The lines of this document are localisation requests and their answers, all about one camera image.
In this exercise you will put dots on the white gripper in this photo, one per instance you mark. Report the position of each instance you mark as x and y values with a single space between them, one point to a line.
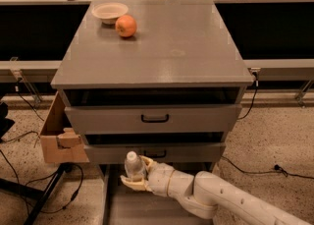
160 178

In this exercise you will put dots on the clear plastic water bottle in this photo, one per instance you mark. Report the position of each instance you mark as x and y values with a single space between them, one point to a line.
135 167

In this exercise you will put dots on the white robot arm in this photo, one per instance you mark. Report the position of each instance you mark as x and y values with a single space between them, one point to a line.
201 194

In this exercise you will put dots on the grey open bottom drawer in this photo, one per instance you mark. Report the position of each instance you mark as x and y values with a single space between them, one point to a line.
123 206

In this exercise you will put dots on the grey middle drawer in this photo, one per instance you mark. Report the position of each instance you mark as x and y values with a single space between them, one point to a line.
168 153

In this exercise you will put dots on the grey top drawer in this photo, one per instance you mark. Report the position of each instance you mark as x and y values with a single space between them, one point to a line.
152 120

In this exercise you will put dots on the grey drawer cabinet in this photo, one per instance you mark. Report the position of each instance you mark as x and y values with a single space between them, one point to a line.
181 55

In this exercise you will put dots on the cardboard box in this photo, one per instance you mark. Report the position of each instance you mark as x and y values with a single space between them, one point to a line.
59 142

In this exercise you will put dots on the black tripod stand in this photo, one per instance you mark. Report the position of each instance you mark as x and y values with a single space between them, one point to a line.
39 196

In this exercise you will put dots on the orange fruit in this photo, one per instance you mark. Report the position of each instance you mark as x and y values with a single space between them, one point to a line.
126 26

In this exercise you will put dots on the white paper bowl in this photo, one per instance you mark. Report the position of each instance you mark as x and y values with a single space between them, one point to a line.
108 13

